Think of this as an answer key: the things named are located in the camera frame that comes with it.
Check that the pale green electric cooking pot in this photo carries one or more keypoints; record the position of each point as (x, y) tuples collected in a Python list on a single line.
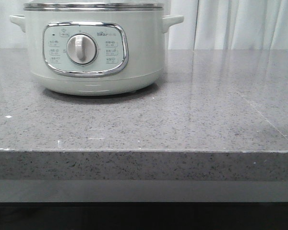
[(94, 53)]

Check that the glass pot lid steel rim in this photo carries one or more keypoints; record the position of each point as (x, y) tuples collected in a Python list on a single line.
[(90, 5)]

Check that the white curtain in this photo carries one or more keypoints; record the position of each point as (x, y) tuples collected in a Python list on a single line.
[(207, 24)]

